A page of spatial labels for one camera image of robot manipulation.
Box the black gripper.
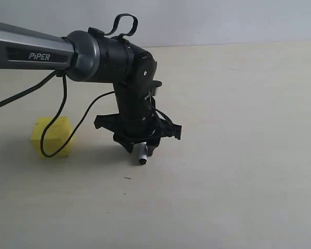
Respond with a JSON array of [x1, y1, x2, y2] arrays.
[[94, 114, 182, 156]]

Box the black and white marker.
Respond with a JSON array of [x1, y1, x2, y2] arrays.
[[138, 142, 148, 165]]

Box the yellow foam cube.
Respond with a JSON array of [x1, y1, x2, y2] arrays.
[[30, 116, 73, 158]]

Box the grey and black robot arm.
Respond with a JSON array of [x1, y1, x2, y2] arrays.
[[0, 19, 182, 156]]

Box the black cable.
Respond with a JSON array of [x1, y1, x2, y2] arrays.
[[0, 70, 125, 158]]

